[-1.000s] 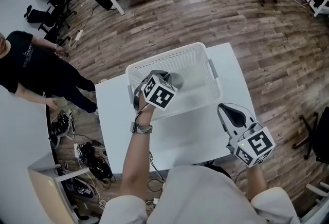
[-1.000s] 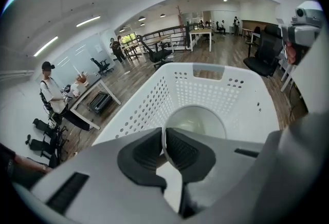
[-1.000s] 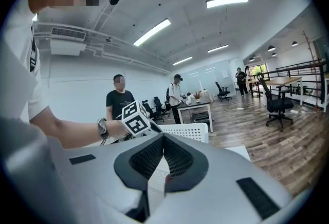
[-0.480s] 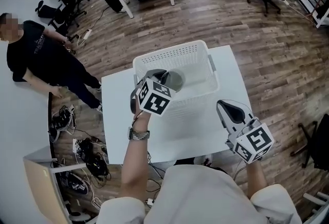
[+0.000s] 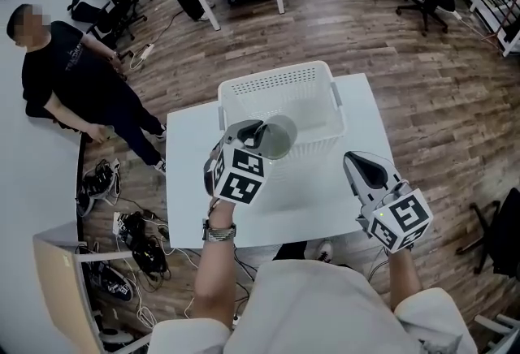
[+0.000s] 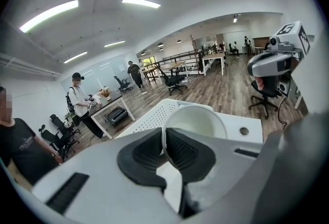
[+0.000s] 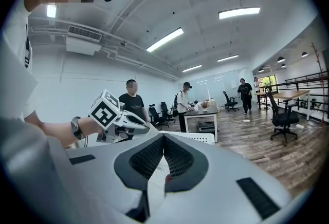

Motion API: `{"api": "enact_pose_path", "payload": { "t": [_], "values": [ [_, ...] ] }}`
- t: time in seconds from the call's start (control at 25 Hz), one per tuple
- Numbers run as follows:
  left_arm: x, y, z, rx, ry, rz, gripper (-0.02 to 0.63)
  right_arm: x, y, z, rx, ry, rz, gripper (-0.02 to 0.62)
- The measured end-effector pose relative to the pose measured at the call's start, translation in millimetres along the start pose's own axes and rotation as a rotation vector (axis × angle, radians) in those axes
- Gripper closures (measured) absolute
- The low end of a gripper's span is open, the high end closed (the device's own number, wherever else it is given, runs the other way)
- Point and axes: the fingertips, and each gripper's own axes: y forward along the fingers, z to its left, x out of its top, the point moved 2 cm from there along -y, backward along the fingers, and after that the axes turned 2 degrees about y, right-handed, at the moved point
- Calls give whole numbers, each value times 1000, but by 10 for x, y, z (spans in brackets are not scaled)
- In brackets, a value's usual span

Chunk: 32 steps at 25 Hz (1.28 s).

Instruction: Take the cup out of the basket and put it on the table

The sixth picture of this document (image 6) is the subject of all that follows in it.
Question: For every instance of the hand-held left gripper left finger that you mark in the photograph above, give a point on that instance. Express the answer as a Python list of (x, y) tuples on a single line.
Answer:
[(102, 187)]

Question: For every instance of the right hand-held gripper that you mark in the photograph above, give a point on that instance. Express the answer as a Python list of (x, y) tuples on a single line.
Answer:
[(293, 35)]

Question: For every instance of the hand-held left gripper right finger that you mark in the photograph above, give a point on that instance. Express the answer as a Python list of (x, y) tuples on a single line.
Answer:
[(244, 179)]

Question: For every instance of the white paper cup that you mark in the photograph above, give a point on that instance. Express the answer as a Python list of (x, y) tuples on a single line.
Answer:
[(198, 122)]

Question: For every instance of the white plastic laundry basket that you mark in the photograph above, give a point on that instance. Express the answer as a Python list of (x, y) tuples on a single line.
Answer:
[(154, 115)]

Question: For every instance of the person's right hand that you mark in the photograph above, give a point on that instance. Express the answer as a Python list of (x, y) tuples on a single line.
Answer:
[(260, 83)]

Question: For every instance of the brown wooden cabinet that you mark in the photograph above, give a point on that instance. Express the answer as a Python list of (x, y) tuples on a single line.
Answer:
[(259, 43)]

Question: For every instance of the black office chair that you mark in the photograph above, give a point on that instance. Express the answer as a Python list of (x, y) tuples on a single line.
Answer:
[(123, 84), (267, 92), (172, 80), (48, 135), (57, 121)]

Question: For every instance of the round grey table grommet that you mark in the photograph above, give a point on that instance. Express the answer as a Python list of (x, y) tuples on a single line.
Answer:
[(244, 131)]

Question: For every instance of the wooden coat rack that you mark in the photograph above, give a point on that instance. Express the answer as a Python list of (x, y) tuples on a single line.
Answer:
[(196, 53)]

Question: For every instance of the black suitcase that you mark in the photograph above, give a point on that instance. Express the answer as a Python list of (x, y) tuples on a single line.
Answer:
[(117, 116)]

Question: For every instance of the black metal railing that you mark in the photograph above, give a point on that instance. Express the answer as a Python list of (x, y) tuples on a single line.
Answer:
[(185, 54)]

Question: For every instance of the black white marked device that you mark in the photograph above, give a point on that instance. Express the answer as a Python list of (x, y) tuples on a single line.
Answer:
[(92, 102)]

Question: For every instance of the dark wooden table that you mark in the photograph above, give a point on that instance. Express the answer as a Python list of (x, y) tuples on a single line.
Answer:
[(113, 99)]

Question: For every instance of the dried flower vase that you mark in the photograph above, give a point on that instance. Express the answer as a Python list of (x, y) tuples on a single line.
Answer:
[(105, 94)]

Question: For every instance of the grey gripper camera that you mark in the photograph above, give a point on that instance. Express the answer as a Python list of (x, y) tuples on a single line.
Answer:
[(276, 41)]

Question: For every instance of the wooden desk with white frame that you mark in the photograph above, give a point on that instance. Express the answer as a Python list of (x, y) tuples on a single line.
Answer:
[(213, 55), (174, 64)]

